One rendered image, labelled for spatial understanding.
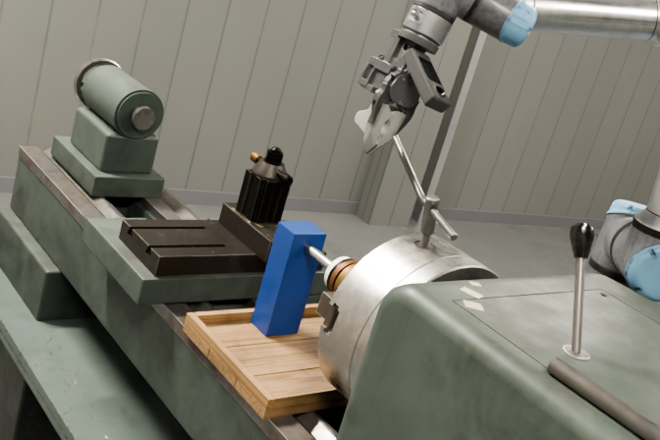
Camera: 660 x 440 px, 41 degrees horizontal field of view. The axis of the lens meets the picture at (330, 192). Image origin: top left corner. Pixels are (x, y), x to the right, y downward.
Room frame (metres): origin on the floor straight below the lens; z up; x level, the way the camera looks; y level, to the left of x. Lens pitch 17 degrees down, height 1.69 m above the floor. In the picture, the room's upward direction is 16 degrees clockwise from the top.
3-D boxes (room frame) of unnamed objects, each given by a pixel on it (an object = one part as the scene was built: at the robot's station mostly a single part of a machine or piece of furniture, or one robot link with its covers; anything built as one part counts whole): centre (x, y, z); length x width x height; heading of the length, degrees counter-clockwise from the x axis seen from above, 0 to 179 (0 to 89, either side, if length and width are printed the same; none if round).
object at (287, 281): (1.63, 0.03, 1.00); 0.08 x 0.06 x 0.23; 132
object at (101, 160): (2.27, 0.60, 1.01); 0.30 x 0.20 x 0.29; 42
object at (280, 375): (1.56, -0.03, 0.88); 0.36 x 0.30 x 0.04; 132
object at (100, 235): (1.88, 0.21, 0.89); 0.53 x 0.30 x 0.06; 132
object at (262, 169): (1.87, 0.14, 1.13); 0.08 x 0.08 x 0.03
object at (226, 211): (1.85, 0.12, 1.00); 0.20 x 0.10 x 0.05; 42
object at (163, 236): (1.83, 0.19, 0.95); 0.43 x 0.18 x 0.04; 132
